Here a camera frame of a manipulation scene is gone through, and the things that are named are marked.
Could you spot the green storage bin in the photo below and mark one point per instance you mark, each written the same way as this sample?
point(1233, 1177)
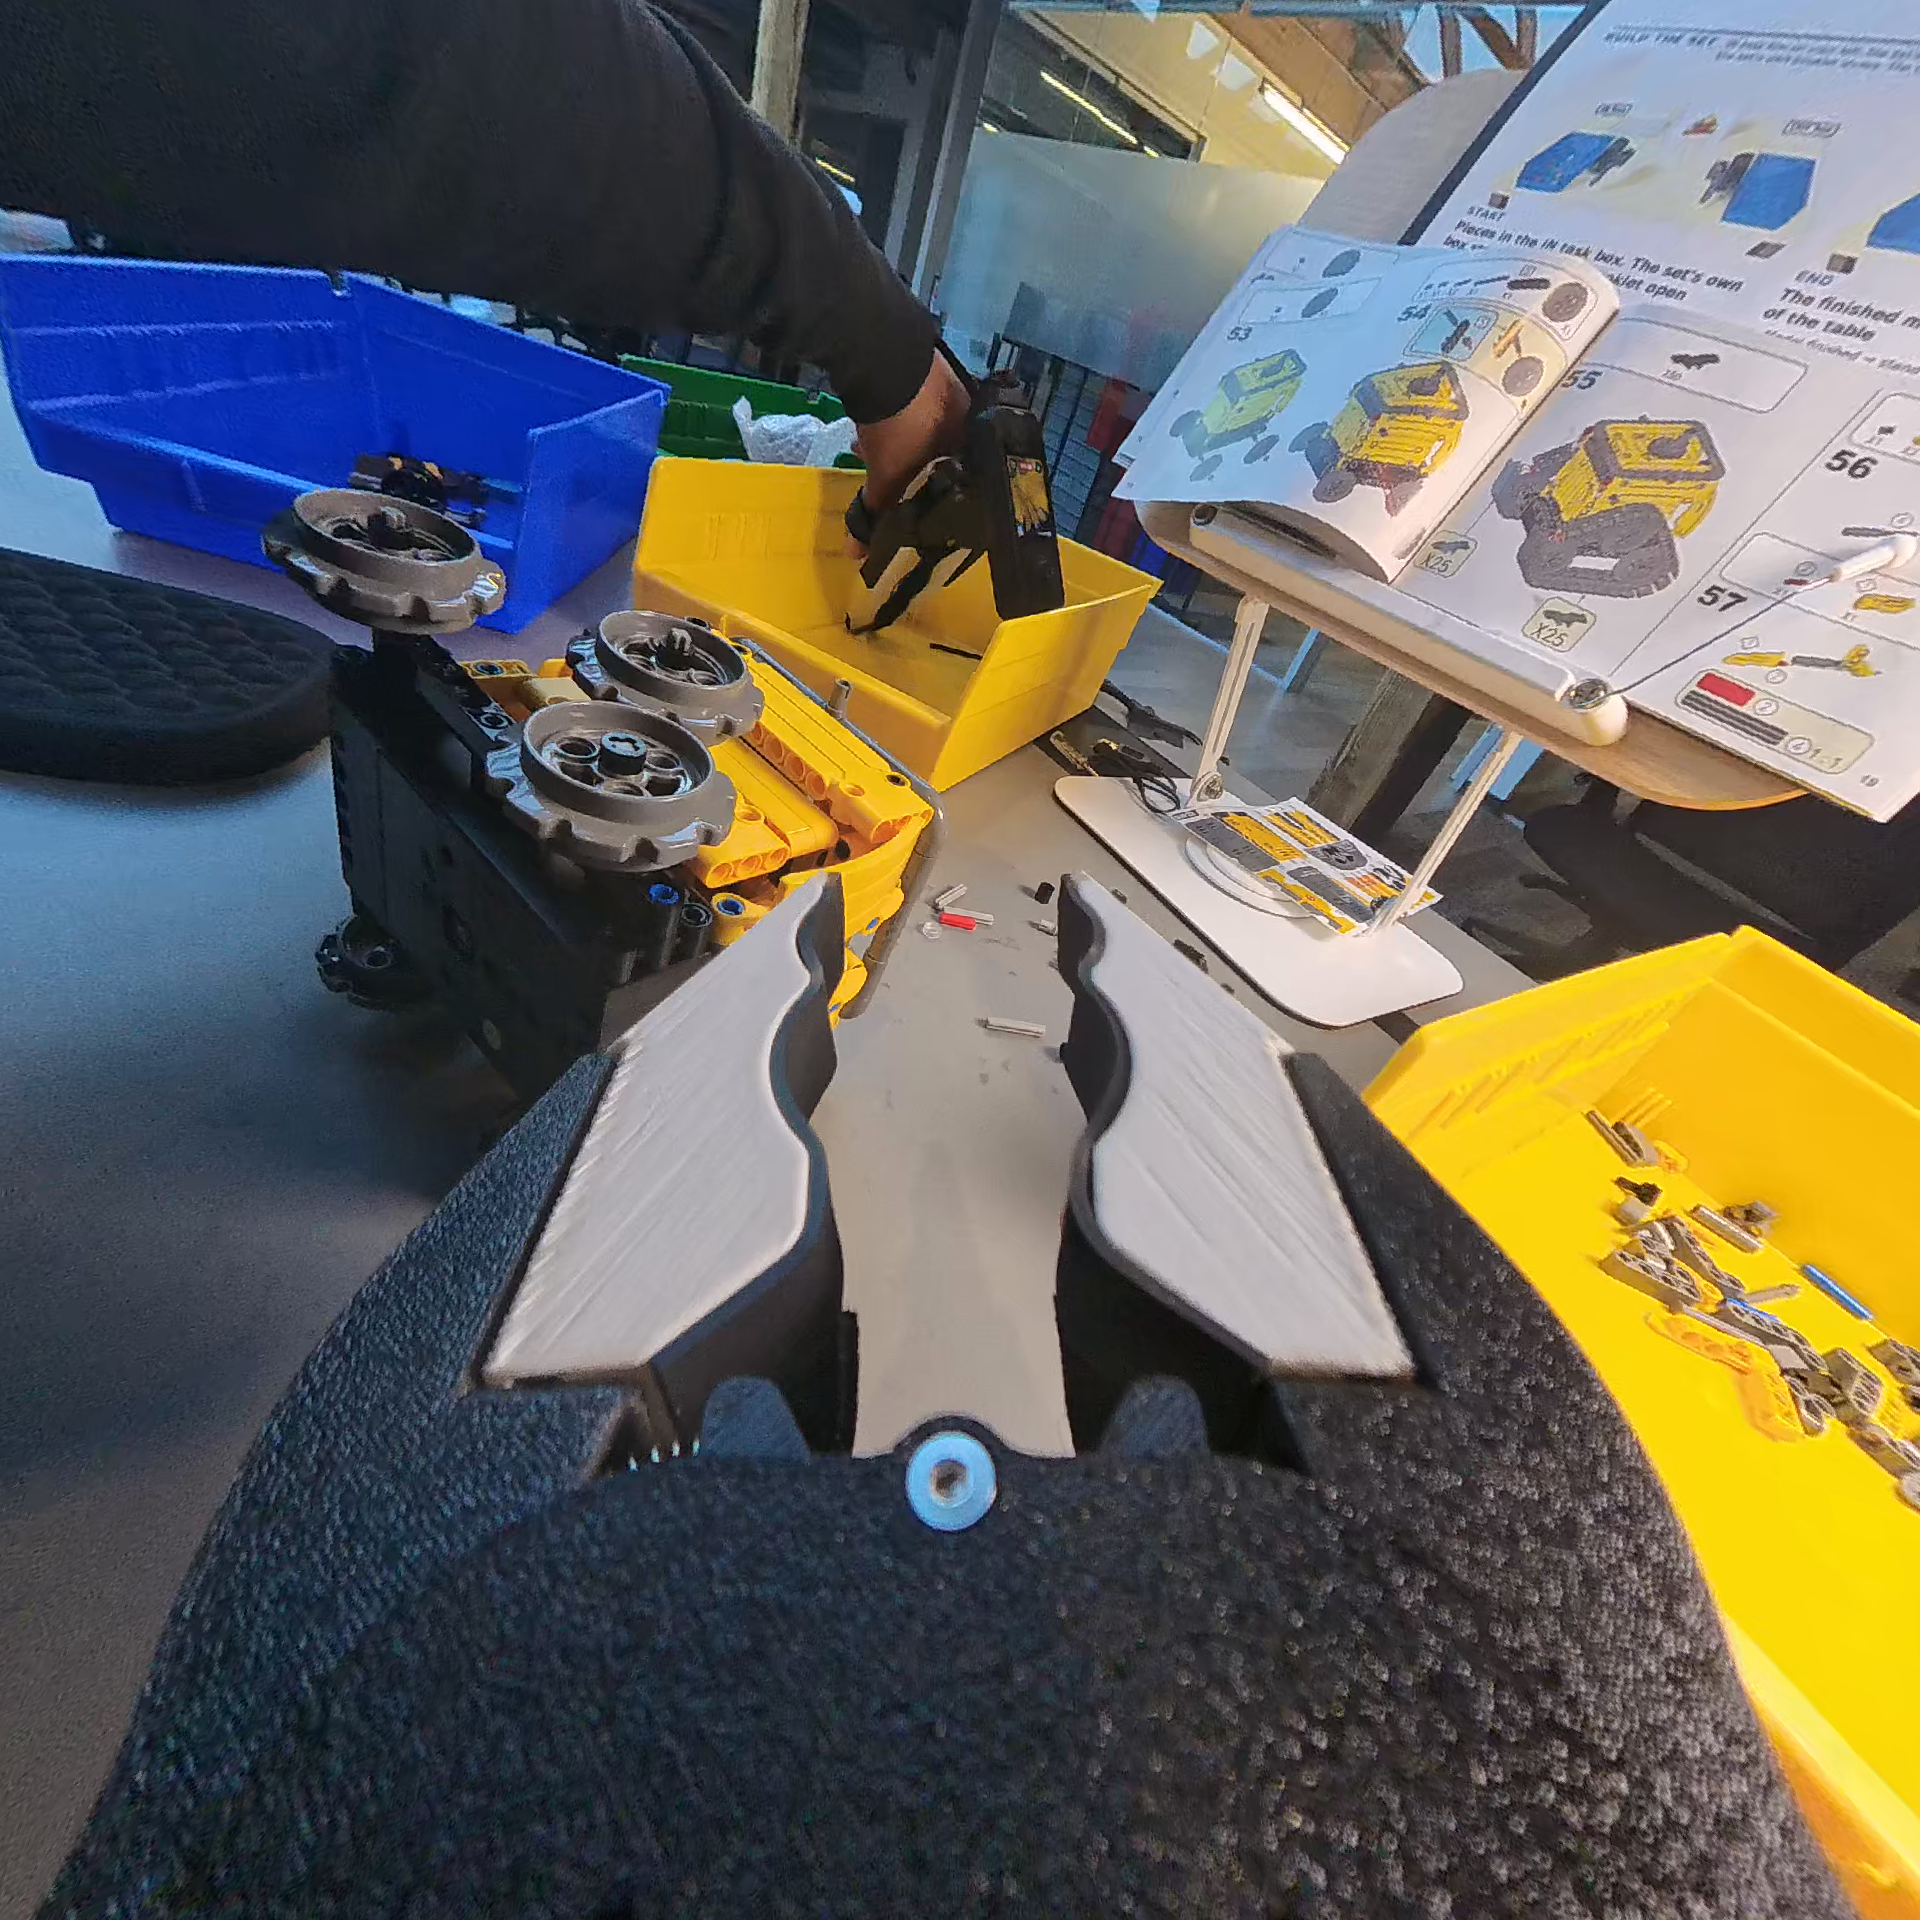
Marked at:
point(705, 399)

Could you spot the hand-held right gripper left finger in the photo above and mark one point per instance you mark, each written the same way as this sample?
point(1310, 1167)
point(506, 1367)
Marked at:
point(674, 1201)

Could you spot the person's left hand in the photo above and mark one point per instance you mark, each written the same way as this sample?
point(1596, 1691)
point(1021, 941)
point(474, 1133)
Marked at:
point(909, 450)

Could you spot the stack of coloured storage bins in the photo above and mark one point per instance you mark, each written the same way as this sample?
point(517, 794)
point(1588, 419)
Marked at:
point(1118, 525)

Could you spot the cluster of coloured brick parts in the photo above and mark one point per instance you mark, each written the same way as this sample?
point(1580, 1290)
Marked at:
point(1724, 1290)

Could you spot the yellow brick toy truck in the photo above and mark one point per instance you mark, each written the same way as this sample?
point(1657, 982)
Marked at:
point(451, 900)

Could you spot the blue storage bin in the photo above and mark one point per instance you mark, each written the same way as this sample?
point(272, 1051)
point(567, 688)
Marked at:
point(225, 391)

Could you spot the sticker sheet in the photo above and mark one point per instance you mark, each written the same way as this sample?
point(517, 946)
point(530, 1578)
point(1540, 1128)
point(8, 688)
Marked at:
point(1291, 854)

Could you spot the black office chair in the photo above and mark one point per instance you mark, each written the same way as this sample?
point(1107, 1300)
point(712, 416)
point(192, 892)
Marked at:
point(1724, 870)

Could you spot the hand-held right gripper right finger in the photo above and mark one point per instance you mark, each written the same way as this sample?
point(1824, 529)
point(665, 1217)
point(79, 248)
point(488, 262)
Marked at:
point(1230, 1201)

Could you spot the large yellow storage bin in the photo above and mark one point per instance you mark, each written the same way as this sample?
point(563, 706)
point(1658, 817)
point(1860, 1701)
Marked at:
point(750, 555)

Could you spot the black brick axle tool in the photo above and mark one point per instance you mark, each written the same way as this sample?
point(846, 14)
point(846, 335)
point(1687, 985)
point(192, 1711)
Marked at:
point(901, 615)

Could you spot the instruction manual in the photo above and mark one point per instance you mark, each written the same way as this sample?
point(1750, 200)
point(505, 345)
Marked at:
point(1650, 494)

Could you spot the rounded wooden board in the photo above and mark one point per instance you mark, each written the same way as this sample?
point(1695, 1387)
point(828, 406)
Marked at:
point(1394, 151)

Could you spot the pale grey desk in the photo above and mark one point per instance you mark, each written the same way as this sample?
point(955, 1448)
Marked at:
point(181, 1051)

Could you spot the pile of small brick parts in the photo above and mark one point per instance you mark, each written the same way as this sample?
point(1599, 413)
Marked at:
point(960, 915)

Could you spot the white plastic bags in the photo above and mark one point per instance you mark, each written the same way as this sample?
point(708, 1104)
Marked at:
point(789, 435)

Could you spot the white printed instruction sheet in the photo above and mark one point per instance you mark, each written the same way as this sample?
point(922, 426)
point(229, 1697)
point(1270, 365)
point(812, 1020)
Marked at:
point(1695, 151)

